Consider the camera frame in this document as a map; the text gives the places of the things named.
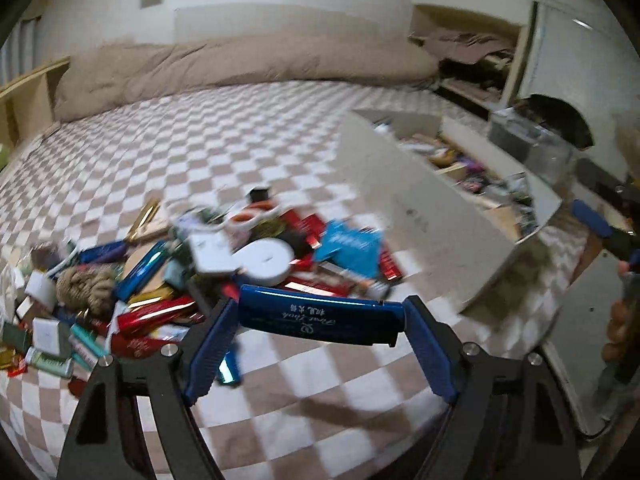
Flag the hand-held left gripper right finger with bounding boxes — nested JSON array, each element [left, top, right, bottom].
[[401, 294, 583, 480]]

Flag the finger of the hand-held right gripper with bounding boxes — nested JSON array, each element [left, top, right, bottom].
[[576, 156, 640, 212], [571, 198, 640, 264]]

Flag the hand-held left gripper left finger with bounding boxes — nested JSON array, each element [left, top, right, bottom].
[[57, 296, 242, 480]]

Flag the white storage box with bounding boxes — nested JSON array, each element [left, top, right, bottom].
[[336, 107, 564, 312]]

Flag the person's right hand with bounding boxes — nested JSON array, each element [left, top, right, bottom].
[[601, 299, 637, 365]]

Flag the shiny red lighter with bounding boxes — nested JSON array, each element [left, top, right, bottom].
[[116, 295, 197, 337]]

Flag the clear plastic bin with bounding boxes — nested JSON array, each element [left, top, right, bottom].
[[486, 107, 576, 187]]

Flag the white round device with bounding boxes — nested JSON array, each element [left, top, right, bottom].
[[232, 237, 294, 287]]

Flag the shiny blue lighter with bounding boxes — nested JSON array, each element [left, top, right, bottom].
[[114, 240, 172, 302]]

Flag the blue packet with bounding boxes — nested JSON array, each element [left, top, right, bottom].
[[314, 219, 387, 282]]

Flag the teal lighter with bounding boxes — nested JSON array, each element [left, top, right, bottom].
[[69, 324, 102, 367]]

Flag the dark brown block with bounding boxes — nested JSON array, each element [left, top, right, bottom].
[[277, 230, 313, 262]]

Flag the round dark green tin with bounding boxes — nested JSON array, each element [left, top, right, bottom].
[[250, 216, 287, 239]]

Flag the white ribbed wardrobe door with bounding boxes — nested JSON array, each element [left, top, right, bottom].
[[529, 0, 640, 126]]

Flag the light green lighter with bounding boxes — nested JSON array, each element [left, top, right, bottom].
[[25, 346, 76, 377]]

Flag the white small box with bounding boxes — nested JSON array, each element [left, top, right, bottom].
[[31, 316, 64, 352]]

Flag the white open wardrobe shelf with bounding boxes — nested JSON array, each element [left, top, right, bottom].
[[407, 2, 540, 112]]

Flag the pink clothes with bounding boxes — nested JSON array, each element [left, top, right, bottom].
[[425, 27, 516, 63]]

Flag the checkered bed sheet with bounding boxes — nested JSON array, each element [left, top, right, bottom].
[[0, 77, 591, 480]]

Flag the beige fluffy blanket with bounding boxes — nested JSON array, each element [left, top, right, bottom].
[[52, 30, 441, 122]]

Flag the wooden bedside shelf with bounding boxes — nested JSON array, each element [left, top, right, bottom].
[[0, 56, 72, 147]]

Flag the white headboard panel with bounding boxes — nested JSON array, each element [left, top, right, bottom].
[[174, 4, 412, 47]]

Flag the grey curtain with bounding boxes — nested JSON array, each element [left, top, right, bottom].
[[0, 14, 42, 87]]

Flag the orange handled scissors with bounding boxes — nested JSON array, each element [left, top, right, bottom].
[[225, 200, 282, 232]]

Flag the beige rope coil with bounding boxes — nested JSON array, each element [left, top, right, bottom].
[[55, 264, 119, 317]]

